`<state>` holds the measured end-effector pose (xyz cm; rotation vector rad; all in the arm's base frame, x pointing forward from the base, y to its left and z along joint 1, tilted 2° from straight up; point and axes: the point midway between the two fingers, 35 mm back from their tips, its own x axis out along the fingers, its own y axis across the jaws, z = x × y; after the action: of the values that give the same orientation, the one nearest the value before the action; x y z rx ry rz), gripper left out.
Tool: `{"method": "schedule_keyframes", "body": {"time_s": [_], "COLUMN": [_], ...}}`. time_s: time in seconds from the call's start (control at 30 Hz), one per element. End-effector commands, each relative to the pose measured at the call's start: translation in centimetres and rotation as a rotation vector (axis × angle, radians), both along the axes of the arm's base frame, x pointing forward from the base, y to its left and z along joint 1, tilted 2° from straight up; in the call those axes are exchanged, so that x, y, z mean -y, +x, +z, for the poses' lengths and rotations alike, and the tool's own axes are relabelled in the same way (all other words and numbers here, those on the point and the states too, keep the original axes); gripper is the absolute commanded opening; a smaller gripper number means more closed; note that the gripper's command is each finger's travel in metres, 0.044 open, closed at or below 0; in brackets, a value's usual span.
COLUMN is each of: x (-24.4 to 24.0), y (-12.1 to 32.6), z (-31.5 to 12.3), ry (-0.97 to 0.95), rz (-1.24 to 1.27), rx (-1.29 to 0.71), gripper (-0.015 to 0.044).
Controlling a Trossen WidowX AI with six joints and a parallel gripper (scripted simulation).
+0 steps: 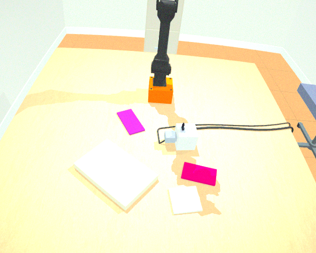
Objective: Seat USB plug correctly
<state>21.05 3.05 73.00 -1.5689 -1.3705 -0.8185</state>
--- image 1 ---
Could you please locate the magenta flat slab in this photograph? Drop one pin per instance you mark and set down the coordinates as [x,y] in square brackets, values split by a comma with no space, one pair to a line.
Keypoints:
[130,122]

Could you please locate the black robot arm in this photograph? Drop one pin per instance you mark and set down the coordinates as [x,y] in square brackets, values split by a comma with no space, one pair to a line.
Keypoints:
[160,65]

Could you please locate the hot pink rectangular block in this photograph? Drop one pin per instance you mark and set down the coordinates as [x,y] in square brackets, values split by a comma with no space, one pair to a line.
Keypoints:
[199,174]

